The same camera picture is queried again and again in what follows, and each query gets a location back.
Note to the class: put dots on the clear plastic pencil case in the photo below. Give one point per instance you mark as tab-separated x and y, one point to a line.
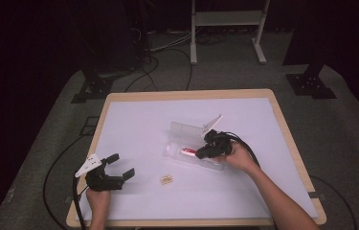
186	140

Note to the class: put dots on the black tape strip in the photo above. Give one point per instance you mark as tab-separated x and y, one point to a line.
315	195

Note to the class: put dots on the red pen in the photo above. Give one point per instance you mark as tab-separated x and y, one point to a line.
190	150

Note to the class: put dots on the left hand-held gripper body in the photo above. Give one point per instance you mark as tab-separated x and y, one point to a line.
102	182

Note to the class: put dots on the wooden table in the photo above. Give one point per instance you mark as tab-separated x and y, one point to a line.
186	95

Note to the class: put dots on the person's left hand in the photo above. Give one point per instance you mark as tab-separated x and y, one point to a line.
99	202

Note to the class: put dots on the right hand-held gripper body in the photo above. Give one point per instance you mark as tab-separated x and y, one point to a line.
218	143

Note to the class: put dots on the white metal stand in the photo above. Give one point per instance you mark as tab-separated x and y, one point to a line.
228	18

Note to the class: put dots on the small beige eraser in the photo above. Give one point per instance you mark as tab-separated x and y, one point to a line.
166	179

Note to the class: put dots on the black floor frame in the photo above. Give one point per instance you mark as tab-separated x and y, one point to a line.
88	126

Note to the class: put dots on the black stand base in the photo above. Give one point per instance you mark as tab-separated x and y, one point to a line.
311	84
94	87

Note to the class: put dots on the person's right hand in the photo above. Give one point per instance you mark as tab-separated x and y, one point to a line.
239	158

